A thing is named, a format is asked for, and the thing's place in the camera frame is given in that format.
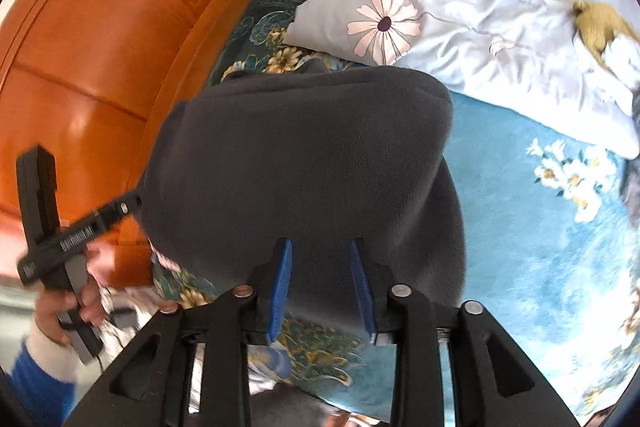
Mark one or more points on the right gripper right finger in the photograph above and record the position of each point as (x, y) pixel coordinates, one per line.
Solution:
(462, 350)

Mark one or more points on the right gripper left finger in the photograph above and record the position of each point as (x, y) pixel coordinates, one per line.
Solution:
(189, 367)

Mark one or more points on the black and cream fleece jacket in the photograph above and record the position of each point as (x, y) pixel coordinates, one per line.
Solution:
(319, 158)

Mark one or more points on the blue sleeved left forearm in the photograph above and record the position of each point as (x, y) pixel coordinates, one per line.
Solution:
(44, 377)

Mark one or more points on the teal floral bed blanket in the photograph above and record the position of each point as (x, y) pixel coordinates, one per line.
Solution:
(563, 289)

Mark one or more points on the orange wooden headboard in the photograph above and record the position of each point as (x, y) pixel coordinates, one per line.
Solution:
(93, 80)

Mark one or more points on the grey sweatshirt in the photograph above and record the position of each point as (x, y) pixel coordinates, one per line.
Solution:
(630, 188)

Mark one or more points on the mustard yellow garment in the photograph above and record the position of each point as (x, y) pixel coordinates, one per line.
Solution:
(597, 25)

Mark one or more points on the light blue floral duvet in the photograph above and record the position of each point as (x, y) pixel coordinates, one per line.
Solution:
(523, 55)

